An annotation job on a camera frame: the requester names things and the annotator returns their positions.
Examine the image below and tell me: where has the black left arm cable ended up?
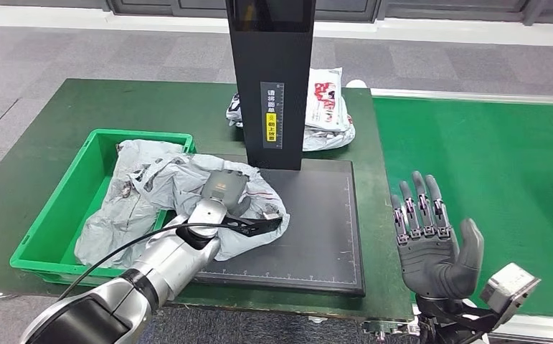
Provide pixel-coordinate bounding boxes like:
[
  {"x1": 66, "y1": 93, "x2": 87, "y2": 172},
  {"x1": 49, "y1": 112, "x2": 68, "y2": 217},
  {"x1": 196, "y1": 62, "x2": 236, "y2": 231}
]
[{"x1": 57, "y1": 221, "x2": 239, "y2": 302}]

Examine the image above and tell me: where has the grey parcel with black print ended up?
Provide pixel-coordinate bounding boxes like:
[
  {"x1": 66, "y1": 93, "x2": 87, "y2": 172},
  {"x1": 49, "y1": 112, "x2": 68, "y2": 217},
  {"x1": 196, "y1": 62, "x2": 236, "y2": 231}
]
[{"x1": 128, "y1": 153, "x2": 290, "y2": 262}]

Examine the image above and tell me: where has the plain grey plastic parcel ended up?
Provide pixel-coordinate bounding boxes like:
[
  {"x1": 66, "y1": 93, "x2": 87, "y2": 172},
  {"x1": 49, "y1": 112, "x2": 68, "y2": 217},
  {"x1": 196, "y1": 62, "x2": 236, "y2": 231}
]
[{"x1": 74, "y1": 138, "x2": 184, "y2": 269}]

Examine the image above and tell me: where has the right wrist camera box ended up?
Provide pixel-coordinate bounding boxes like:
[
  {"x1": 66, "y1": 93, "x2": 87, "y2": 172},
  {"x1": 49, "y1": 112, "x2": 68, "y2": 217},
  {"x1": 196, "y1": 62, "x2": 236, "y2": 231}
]
[{"x1": 479, "y1": 262, "x2": 542, "y2": 328}]

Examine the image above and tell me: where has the green conveyor belt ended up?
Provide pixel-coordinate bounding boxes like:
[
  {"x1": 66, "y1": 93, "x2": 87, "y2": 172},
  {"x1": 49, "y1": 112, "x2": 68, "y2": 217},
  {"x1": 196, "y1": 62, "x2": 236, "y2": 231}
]
[{"x1": 372, "y1": 96, "x2": 553, "y2": 319}]

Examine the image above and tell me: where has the green plastic crate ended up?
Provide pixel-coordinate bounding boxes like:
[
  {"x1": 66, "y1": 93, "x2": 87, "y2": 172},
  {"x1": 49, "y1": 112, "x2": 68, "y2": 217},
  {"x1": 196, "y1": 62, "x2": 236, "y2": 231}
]
[{"x1": 9, "y1": 129, "x2": 197, "y2": 287}]

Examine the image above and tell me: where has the white parcel with red print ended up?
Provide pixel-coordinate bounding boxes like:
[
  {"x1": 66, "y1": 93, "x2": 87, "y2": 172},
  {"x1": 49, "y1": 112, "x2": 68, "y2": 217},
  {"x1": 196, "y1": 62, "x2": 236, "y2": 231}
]
[{"x1": 304, "y1": 67, "x2": 354, "y2": 133}]

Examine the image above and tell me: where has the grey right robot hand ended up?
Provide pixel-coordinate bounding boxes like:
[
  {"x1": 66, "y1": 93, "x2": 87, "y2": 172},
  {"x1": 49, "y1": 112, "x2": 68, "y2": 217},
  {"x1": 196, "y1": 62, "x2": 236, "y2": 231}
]
[{"x1": 389, "y1": 171, "x2": 485, "y2": 301}]

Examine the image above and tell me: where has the black yellow label sticker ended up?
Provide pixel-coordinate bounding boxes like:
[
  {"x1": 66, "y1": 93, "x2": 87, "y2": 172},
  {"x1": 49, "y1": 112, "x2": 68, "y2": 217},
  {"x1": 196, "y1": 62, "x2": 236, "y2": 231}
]
[{"x1": 260, "y1": 81, "x2": 285, "y2": 151}]

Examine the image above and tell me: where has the crumpled grey parcel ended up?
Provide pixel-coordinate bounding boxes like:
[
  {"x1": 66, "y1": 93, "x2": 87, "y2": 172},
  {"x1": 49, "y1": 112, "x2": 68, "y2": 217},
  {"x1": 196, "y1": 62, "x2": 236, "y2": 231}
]
[{"x1": 302, "y1": 124, "x2": 357, "y2": 153}]

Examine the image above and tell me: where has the white parcel with dark print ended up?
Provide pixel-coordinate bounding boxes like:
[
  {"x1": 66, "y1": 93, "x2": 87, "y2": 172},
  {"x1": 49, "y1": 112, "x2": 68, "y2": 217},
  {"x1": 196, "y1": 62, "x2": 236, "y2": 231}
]
[{"x1": 225, "y1": 92, "x2": 244, "y2": 128}]

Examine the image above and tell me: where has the black inbound scanning machine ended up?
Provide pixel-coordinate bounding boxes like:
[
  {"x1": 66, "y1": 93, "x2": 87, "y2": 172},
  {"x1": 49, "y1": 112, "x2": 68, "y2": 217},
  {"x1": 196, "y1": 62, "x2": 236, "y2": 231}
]
[{"x1": 192, "y1": 0, "x2": 367, "y2": 297}]

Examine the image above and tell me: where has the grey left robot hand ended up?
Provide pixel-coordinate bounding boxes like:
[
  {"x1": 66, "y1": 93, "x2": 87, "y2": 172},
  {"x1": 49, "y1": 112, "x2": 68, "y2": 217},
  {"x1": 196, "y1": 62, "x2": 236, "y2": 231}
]
[{"x1": 199, "y1": 169, "x2": 253, "y2": 219}]

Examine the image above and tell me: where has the metal clamp bracket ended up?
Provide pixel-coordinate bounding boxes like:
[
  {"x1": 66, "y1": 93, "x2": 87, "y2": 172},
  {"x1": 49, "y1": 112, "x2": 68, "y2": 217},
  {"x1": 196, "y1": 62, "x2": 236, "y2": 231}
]
[{"x1": 361, "y1": 319, "x2": 420, "y2": 343}]

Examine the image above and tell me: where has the pale conveyor frame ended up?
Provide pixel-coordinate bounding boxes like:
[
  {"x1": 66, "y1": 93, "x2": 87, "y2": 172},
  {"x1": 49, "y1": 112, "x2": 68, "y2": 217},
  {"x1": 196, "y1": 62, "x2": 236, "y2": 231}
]
[{"x1": 361, "y1": 87, "x2": 553, "y2": 344}]

